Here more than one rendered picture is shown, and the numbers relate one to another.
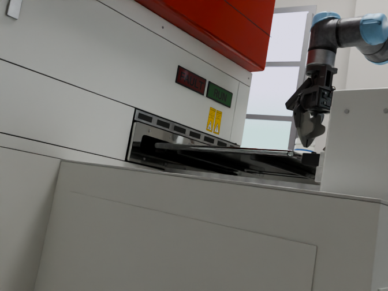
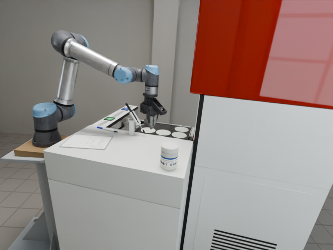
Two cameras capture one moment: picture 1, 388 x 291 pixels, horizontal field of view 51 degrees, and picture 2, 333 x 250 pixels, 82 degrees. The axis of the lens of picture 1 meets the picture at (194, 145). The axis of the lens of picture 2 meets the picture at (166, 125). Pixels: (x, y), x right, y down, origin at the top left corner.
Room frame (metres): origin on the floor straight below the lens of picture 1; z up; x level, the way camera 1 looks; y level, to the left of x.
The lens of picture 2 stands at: (2.02, -0.77, 1.40)
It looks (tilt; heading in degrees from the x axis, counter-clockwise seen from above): 20 degrees down; 149
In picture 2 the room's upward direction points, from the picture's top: 4 degrees clockwise
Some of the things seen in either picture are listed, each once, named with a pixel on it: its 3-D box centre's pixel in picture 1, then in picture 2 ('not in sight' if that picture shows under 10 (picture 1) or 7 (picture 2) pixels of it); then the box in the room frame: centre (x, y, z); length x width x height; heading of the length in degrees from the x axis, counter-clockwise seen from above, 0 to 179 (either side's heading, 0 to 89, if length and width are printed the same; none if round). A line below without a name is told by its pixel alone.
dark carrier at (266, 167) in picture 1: (258, 163); (163, 132); (0.98, -0.16, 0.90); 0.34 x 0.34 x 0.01; 48
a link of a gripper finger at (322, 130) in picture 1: (316, 131); (147, 121); (1.05, -0.31, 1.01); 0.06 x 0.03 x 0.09; 22
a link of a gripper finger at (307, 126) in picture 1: (307, 128); (151, 120); (1.04, -0.28, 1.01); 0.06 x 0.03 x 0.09; 22
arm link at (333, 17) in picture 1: (325, 34); (151, 75); (1.04, -0.30, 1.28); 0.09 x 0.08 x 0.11; 49
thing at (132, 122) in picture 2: not in sight; (135, 123); (1.09, -0.41, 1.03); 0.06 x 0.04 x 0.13; 48
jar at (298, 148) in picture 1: (303, 152); (169, 155); (1.44, -0.39, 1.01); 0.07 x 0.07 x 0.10
